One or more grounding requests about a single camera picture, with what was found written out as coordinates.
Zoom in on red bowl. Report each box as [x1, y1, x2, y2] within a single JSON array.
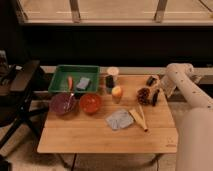
[[79, 93, 102, 115]]

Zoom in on brown pine cone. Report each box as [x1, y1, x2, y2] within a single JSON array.
[[137, 88, 150, 105]]

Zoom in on orange carrot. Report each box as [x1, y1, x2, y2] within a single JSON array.
[[68, 76, 73, 90]]

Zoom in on yellow red apple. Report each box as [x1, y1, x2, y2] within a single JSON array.
[[111, 86, 123, 98]]

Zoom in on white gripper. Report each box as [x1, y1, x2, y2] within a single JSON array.
[[146, 75, 176, 98]]

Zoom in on wooden folding table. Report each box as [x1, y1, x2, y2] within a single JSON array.
[[37, 75, 178, 153]]

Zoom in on purple bowl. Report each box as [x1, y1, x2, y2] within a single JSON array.
[[49, 92, 77, 115]]

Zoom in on silver spoon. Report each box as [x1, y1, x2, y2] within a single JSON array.
[[65, 93, 74, 111]]

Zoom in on blue folded cloth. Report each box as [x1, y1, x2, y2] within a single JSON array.
[[106, 109, 134, 130]]

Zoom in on dark can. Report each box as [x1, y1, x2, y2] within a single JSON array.
[[105, 75, 114, 94]]

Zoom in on black office chair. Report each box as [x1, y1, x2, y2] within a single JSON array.
[[0, 50, 48, 149]]

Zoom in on blue sponge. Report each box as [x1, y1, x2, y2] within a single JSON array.
[[76, 77, 90, 90]]

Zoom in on wooden tongs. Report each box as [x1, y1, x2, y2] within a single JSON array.
[[130, 106, 148, 132]]

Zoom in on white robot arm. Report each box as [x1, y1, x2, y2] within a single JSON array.
[[161, 63, 213, 171]]

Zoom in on white paper cup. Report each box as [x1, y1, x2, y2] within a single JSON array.
[[107, 67, 119, 83]]

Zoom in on green plastic tray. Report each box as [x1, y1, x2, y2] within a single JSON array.
[[48, 65, 100, 93]]

